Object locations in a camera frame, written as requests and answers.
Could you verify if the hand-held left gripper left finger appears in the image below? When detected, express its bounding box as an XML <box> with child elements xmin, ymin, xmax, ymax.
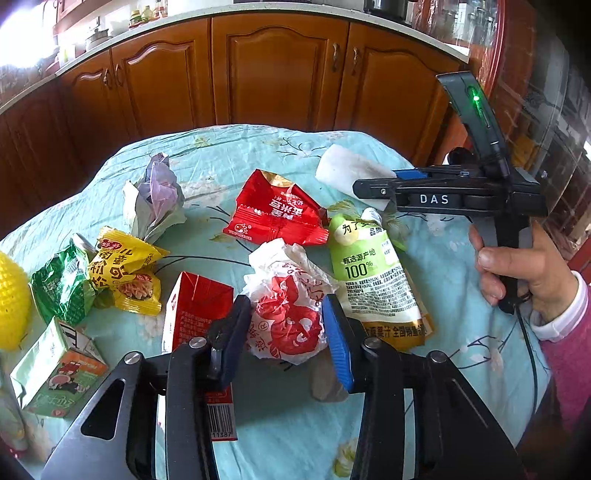
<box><xmin>41</xmin><ymin>294</ymin><xmax>254</xmax><ymax>480</ymax></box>

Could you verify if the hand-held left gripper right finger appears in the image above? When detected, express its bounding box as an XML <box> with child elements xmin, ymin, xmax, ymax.
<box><xmin>322</xmin><ymin>293</ymin><xmax>527</xmax><ymax>480</ymax></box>

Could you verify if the white paper tissue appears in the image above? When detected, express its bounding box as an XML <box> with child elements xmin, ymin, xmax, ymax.
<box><xmin>315</xmin><ymin>144</ymin><xmax>398</xmax><ymax>210</ymax></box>

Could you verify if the white red-printed bag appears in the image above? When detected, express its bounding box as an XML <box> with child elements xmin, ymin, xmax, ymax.
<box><xmin>241</xmin><ymin>238</ymin><xmax>340</xmax><ymax>365</ymax></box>

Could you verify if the green white juice pouch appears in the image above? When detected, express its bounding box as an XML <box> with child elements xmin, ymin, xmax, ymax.
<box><xmin>329</xmin><ymin>208</ymin><xmax>435</xmax><ymax>352</ymax></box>

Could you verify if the red snack packet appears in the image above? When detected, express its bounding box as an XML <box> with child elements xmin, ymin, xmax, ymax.
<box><xmin>222</xmin><ymin>169</ymin><xmax>331</xmax><ymax>246</ymax></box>

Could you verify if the white lilac paper wrapper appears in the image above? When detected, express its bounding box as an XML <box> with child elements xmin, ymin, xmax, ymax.
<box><xmin>122</xmin><ymin>152</ymin><xmax>186</xmax><ymax>243</ymax></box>

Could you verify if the person's right forearm pink sleeve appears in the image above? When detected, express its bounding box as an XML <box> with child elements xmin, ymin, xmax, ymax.
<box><xmin>529</xmin><ymin>271</ymin><xmax>591</xmax><ymax>437</ymax></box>

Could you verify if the person's right hand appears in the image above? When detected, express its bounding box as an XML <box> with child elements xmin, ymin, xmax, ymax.
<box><xmin>468</xmin><ymin>222</ymin><xmax>580</xmax><ymax>324</ymax></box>

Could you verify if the red carton box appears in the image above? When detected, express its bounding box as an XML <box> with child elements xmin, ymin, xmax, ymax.
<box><xmin>156</xmin><ymin>271</ymin><xmax>241</xmax><ymax>443</ymax></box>

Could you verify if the light blue floral tablecloth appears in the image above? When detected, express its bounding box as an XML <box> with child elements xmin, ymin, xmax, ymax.
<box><xmin>0</xmin><ymin>124</ymin><xmax>550</xmax><ymax>480</ymax></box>

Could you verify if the yellow snack packet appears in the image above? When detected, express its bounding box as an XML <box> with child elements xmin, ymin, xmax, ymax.
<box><xmin>88</xmin><ymin>226</ymin><xmax>171</xmax><ymax>317</ymax></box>

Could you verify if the wooden framed glass door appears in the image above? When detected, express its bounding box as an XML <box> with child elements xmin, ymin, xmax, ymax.
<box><xmin>468</xmin><ymin>0</ymin><xmax>591</xmax><ymax>259</ymax></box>

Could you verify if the wooden lower kitchen cabinet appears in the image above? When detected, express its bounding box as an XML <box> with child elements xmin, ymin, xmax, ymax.
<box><xmin>0</xmin><ymin>16</ymin><xmax>472</xmax><ymax>241</ymax></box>

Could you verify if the green orange drink carton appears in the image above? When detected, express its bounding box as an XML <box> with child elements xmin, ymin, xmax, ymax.
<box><xmin>10</xmin><ymin>316</ymin><xmax>109</xmax><ymax>418</ymax></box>

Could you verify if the green snack packet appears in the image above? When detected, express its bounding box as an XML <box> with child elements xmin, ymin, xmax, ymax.
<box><xmin>30</xmin><ymin>233</ymin><xmax>98</xmax><ymax>326</ymax></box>

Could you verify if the yellow spiky ball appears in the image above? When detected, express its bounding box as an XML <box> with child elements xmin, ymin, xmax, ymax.
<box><xmin>0</xmin><ymin>250</ymin><xmax>34</xmax><ymax>352</ymax></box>

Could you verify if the pale plastic wrapper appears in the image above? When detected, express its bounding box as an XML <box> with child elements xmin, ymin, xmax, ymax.
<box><xmin>0</xmin><ymin>369</ymin><xmax>29</xmax><ymax>457</ymax></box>

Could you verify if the kitchen window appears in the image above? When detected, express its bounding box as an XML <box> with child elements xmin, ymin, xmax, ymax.
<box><xmin>0</xmin><ymin>0</ymin><xmax>61</xmax><ymax>70</ymax></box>

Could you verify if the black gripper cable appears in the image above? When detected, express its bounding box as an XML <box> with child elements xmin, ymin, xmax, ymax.
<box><xmin>513</xmin><ymin>302</ymin><xmax>540</xmax><ymax>416</ymax></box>

